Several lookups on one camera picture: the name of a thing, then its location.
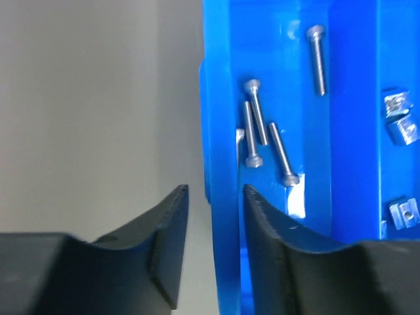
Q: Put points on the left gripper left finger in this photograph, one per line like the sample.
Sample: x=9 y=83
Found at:
x=134 y=269

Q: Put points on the long silver bolt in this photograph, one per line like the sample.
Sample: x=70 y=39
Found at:
x=252 y=87

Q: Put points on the long silver screw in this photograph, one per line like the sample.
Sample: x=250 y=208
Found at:
x=289 y=177

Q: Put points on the silver square t-nut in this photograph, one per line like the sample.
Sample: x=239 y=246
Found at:
x=396 y=101

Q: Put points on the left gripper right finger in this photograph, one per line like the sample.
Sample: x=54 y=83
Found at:
x=295 y=270

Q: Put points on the silver t-nut in bin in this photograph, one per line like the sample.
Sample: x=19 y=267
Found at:
x=404 y=130

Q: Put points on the blue plastic divided bin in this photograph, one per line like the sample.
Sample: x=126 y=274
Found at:
x=338 y=144

